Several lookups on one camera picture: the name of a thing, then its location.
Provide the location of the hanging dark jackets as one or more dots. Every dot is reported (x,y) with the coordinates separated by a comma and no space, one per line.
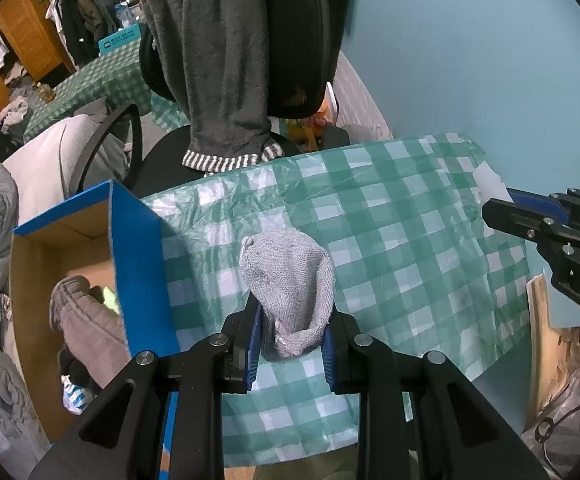
(80,25)

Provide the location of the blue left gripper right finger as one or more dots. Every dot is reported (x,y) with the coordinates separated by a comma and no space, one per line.
(328,358)

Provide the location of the brown fuzzy sock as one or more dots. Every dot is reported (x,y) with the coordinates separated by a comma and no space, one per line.
(93,333)

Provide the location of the dark grey striped-cuff garment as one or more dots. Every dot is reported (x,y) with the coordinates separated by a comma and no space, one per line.
(214,56)

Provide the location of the far green checkered table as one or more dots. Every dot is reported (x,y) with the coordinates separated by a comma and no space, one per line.
(115,76)

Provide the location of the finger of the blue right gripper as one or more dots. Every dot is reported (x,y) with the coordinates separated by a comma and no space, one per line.
(545,205)
(521,222)

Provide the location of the black office chair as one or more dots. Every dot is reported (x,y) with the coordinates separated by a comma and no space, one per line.
(303,48)

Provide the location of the orange snack bag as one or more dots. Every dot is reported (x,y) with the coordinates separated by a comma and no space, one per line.
(307,132)

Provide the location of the light green microfiber cloth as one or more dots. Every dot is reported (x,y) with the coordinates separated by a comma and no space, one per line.
(110,300)

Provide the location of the light grey knit sock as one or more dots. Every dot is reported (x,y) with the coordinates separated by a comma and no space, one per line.
(293,279)

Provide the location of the teal plastic crate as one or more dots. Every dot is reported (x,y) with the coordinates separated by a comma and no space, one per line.
(128,36)

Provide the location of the blue cardboard box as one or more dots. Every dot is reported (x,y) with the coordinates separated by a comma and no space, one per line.
(111,238)

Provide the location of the wooden louvered wardrobe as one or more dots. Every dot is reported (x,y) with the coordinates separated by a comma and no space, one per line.
(33,41)

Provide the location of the black sock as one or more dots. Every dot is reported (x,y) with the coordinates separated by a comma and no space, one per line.
(76,371)

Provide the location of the green checkered tablecloth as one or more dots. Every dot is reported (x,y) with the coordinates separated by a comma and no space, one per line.
(413,260)

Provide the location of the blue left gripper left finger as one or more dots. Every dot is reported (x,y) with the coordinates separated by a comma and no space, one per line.
(254,347)

